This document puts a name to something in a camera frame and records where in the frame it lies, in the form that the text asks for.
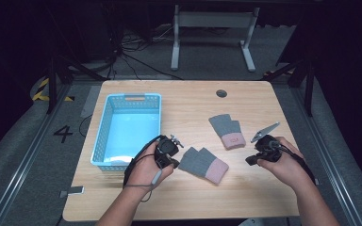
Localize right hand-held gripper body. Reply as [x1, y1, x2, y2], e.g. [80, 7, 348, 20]
[250, 121, 283, 164]

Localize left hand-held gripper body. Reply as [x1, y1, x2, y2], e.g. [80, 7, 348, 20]
[154, 134, 185, 170]

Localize plain grey pink glove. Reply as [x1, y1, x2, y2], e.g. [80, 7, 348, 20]
[177, 146, 230, 186]

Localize light blue plastic basket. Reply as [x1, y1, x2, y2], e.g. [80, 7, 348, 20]
[90, 92, 163, 171]

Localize grey pink glove with label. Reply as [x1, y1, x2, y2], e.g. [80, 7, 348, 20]
[207, 113, 247, 151]

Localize person's right hand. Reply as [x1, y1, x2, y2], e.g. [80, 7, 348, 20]
[256, 136, 306, 190]

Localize person's left hand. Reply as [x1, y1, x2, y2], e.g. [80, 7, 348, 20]
[125, 140, 175, 190]

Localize black metal stand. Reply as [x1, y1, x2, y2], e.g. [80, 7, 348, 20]
[44, 53, 108, 115]
[263, 58, 316, 118]

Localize yellow black hazard tape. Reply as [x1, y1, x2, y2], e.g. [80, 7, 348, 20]
[31, 77, 75, 103]

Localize white metal stand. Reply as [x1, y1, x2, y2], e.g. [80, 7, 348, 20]
[170, 4, 261, 73]

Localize grey wrist lanyard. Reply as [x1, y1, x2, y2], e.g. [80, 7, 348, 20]
[122, 169, 164, 203]

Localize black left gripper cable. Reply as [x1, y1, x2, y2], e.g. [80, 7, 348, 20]
[122, 134, 164, 188]

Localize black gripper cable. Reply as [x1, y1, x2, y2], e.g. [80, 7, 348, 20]
[122, 134, 164, 188]
[272, 141, 317, 186]

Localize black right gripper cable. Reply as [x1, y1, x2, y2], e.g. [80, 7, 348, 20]
[272, 141, 317, 186]

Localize aluminium floor rail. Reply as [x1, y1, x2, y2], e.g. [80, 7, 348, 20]
[289, 87, 362, 226]
[0, 84, 74, 226]

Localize thin black floor cable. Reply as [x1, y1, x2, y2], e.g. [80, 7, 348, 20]
[78, 114, 94, 139]

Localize black floor cables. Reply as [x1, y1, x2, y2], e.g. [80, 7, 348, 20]
[105, 22, 184, 81]

